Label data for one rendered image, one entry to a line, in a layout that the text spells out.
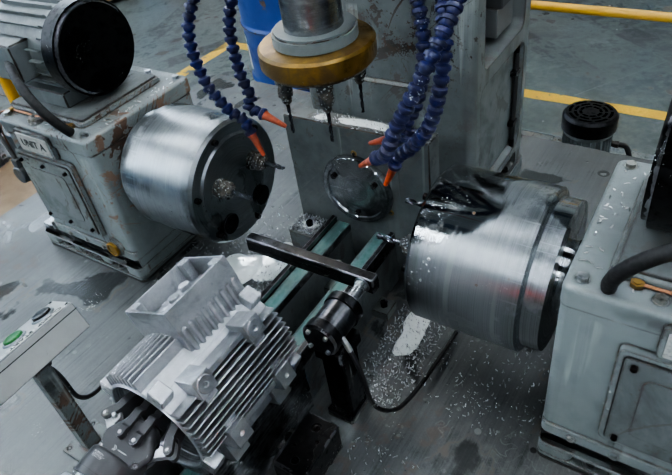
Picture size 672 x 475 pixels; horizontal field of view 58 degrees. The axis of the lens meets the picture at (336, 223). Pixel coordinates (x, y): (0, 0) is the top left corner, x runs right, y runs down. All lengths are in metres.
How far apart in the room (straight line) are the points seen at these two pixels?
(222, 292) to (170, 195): 0.34
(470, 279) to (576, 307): 0.15
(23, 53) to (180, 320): 0.69
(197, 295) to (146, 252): 0.57
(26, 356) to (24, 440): 0.30
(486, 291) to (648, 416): 0.24
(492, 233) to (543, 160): 0.78
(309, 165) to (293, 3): 0.40
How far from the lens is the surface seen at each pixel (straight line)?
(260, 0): 3.06
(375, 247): 1.16
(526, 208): 0.85
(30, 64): 1.33
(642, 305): 0.75
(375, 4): 1.11
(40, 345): 0.99
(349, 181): 1.14
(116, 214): 1.31
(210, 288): 0.84
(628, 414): 0.88
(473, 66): 1.07
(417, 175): 1.06
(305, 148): 1.17
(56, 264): 1.58
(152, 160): 1.17
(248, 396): 0.85
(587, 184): 1.53
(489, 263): 0.83
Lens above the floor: 1.69
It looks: 39 degrees down
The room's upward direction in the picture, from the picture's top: 9 degrees counter-clockwise
